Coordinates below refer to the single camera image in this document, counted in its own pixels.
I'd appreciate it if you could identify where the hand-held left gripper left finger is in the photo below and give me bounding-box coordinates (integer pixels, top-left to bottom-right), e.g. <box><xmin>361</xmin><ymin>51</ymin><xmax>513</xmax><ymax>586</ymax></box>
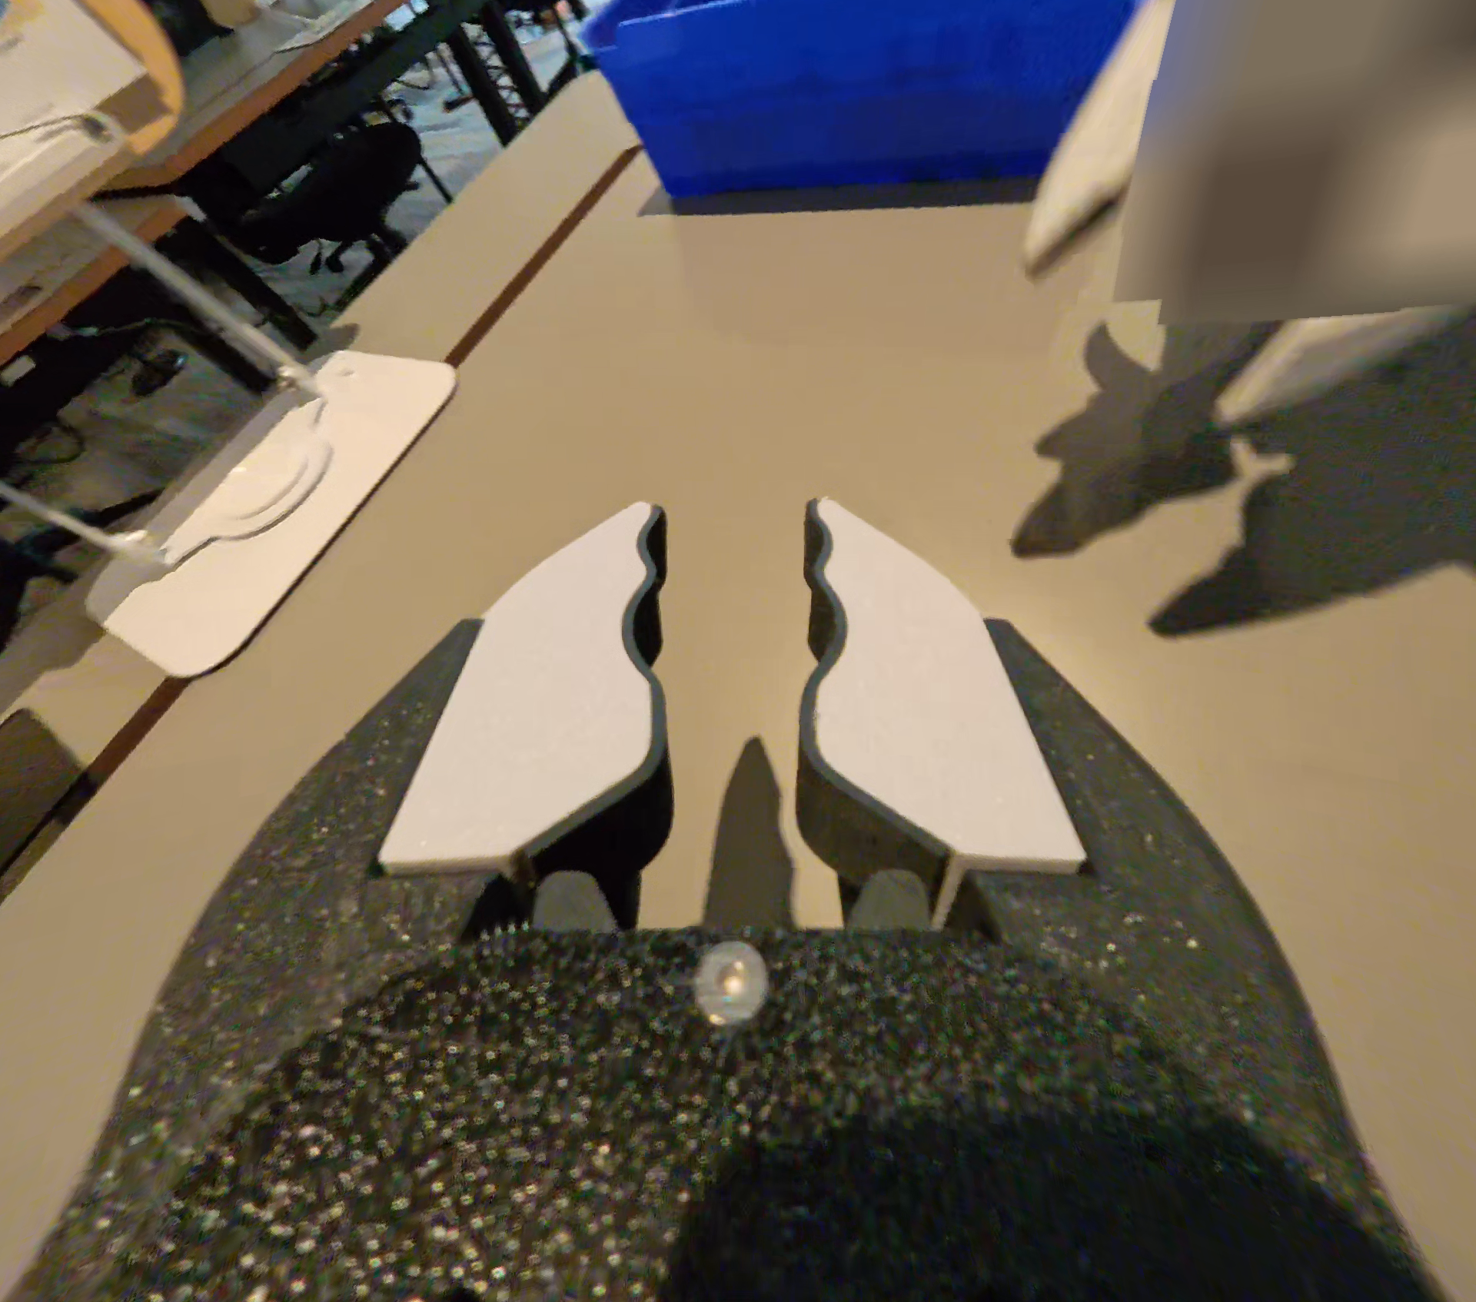
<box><xmin>378</xmin><ymin>500</ymin><xmax>674</xmax><ymax>934</ymax></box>

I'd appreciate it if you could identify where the blue plastic bin with blocks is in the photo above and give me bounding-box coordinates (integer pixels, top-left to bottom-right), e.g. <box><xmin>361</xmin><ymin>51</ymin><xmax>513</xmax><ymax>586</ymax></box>
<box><xmin>581</xmin><ymin>0</ymin><xmax>1194</xmax><ymax>200</ymax></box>

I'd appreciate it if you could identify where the poster sign stand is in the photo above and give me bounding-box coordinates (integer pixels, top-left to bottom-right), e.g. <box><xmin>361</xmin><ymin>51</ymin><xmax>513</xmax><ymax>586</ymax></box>
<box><xmin>0</xmin><ymin>0</ymin><xmax>458</xmax><ymax>682</ymax></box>

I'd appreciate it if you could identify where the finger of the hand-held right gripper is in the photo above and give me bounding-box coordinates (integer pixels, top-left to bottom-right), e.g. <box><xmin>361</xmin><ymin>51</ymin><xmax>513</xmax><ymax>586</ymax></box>
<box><xmin>1022</xmin><ymin>0</ymin><xmax>1189</xmax><ymax>280</ymax></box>

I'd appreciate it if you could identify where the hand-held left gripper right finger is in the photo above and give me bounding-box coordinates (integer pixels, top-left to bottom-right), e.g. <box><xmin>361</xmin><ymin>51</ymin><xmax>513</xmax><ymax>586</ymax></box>
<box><xmin>794</xmin><ymin>496</ymin><xmax>1091</xmax><ymax>932</ymax></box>

